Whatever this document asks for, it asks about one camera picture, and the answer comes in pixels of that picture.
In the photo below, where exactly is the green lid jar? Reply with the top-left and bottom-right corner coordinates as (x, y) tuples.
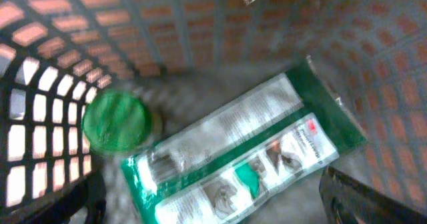
(81, 89), (163, 156)

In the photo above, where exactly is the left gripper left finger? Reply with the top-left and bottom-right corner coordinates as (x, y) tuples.
(1, 171), (107, 223)

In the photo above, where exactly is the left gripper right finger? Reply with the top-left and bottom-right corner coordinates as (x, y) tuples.
(319, 166), (426, 224)

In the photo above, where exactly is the green white 3M packet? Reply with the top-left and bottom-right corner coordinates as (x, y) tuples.
(121, 60), (366, 223)

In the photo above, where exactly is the grey plastic mesh basket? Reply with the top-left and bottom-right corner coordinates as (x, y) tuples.
(1, 0), (426, 223)

